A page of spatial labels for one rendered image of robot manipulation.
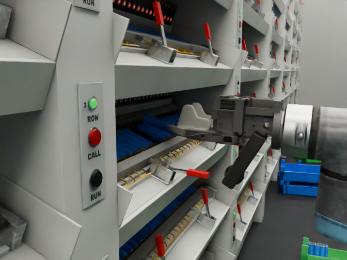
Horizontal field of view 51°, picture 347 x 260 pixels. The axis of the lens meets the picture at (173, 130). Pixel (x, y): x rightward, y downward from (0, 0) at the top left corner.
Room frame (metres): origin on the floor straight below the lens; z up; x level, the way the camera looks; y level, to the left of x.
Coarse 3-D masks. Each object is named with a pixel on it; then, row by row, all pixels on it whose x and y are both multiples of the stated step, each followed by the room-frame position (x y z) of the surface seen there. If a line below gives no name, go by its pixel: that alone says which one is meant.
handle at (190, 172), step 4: (168, 164) 0.56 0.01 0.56; (168, 168) 0.57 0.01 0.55; (172, 168) 0.57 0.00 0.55; (176, 168) 0.57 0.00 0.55; (180, 172) 0.56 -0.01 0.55; (184, 172) 0.55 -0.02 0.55; (188, 172) 0.55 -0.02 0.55; (192, 172) 0.55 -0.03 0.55; (196, 172) 0.55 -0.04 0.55; (200, 172) 0.54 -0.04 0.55; (204, 172) 0.54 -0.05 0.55; (208, 172) 0.55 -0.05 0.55; (196, 176) 0.55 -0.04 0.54; (200, 176) 0.54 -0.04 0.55; (204, 176) 0.54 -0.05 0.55; (208, 176) 0.54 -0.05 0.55
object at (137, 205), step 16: (176, 112) 1.02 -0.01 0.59; (208, 112) 0.98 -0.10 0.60; (128, 128) 0.74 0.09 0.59; (224, 144) 0.89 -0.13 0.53; (176, 160) 0.67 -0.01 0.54; (192, 160) 0.70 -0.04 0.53; (208, 160) 0.76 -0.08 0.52; (176, 176) 0.60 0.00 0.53; (192, 176) 0.67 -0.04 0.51; (128, 192) 0.39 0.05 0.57; (144, 192) 0.50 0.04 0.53; (160, 192) 0.52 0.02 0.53; (176, 192) 0.60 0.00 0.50; (128, 208) 0.45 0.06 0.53; (144, 208) 0.46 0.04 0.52; (160, 208) 0.54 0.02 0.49; (128, 224) 0.42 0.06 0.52; (144, 224) 0.50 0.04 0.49
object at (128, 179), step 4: (188, 144) 0.77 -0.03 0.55; (192, 144) 0.79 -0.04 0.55; (180, 148) 0.73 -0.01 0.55; (172, 152) 0.69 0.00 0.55; (176, 152) 0.69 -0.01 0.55; (164, 156) 0.65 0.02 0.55; (172, 156) 0.68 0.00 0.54; (164, 160) 0.64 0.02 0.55; (144, 168) 0.57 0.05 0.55; (148, 168) 0.58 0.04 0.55; (140, 172) 0.55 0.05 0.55; (144, 172) 0.56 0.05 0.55; (128, 176) 0.52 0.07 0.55; (136, 176) 0.54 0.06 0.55; (128, 180) 0.51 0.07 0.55; (120, 184) 0.49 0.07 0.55; (124, 184) 0.50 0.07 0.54
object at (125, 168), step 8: (176, 136) 0.73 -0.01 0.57; (160, 144) 0.65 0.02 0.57; (168, 144) 0.67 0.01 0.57; (176, 144) 0.69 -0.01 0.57; (184, 144) 0.74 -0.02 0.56; (144, 152) 0.59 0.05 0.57; (152, 152) 0.60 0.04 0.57; (160, 152) 0.62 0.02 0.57; (168, 152) 0.67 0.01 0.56; (184, 152) 0.70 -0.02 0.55; (128, 160) 0.53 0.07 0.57; (136, 160) 0.54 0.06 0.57; (144, 160) 0.56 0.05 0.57; (120, 168) 0.50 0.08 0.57; (128, 168) 0.51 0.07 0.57; (136, 168) 0.54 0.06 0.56; (120, 176) 0.50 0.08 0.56; (144, 176) 0.53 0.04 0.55
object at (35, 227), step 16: (0, 176) 0.33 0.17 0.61; (0, 192) 0.33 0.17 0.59; (16, 192) 0.33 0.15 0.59; (0, 208) 0.32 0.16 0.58; (16, 208) 0.33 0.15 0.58; (32, 208) 0.32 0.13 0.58; (48, 208) 0.31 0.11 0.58; (0, 224) 0.31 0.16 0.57; (16, 224) 0.31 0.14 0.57; (32, 224) 0.32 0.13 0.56; (48, 224) 0.31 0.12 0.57; (64, 224) 0.31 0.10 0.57; (0, 240) 0.31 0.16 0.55; (16, 240) 0.31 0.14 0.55; (32, 240) 0.32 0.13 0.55; (48, 240) 0.31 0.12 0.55; (64, 240) 0.31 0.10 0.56; (0, 256) 0.30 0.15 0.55; (16, 256) 0.31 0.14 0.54; (32, 256) 0.31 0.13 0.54; (48, 256) 0.31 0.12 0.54; (64, 256) 0.31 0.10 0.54
